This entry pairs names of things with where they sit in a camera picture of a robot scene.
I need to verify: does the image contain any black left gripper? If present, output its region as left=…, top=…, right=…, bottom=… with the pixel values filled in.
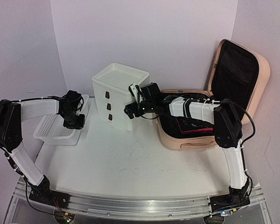
left=61, top=110, right=85, bottom=130

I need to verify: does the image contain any white tall plastic bin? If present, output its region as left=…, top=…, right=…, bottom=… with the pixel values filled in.
left=92, top=63, right=150, bottom=131

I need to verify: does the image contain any white perforated plastic basket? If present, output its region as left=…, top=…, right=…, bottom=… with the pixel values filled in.
left=32, top=95, right=89, bottom=145

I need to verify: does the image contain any beige hard-shell suitcase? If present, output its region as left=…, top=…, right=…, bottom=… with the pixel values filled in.
left=155, top=39, right=271, bottom=150

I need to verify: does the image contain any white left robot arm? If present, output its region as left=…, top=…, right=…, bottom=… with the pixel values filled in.
left=0, top=91, right=89, bottom=208

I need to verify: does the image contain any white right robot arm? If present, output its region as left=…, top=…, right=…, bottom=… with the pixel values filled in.
left=124, top=83, right=253, bottom=216

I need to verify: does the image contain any black folded clothes stack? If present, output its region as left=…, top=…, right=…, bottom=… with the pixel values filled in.
left=175, top=117, right=214, bottom=132

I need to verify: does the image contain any red folded garment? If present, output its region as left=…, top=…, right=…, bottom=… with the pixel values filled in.
left=181, top=127, right=213, bottom=134

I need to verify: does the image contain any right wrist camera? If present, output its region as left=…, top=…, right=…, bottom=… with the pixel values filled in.
left=128, top=84, right=142, bottom=103

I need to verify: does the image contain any aluminium front rail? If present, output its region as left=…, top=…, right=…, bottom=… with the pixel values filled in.
left=28, top=185, right=265, bottom=221

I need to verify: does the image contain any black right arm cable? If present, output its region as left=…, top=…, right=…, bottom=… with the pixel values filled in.
left=238, top=106, right=256, bottom=145

